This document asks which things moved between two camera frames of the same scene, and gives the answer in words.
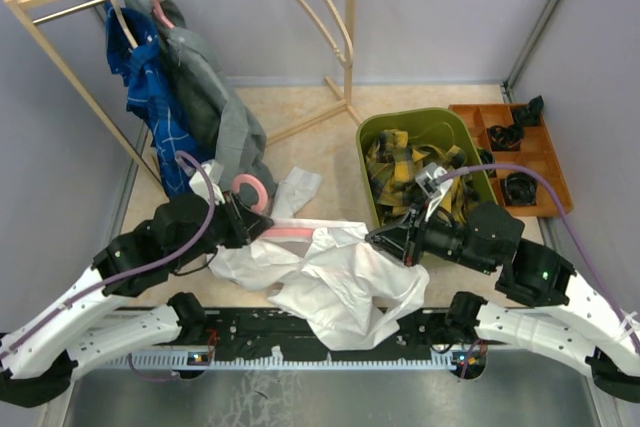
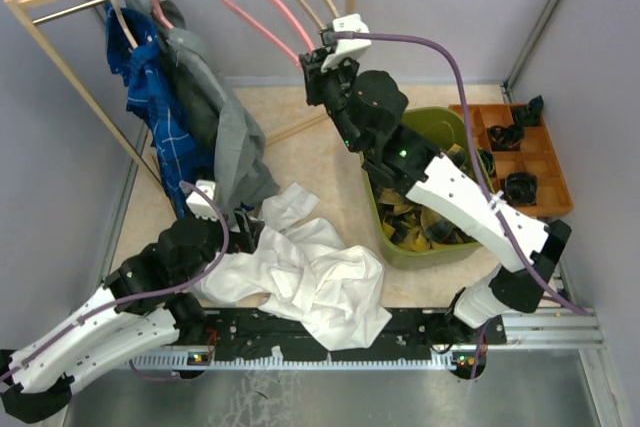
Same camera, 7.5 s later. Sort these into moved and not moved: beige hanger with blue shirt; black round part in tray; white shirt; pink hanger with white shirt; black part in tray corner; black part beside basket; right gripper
Moved: right gripper; white shirt; pink hanger with white shirt
Not moved: black part in tray corner; black round part in tray; black part beside basket; beige hanger with blue shirt
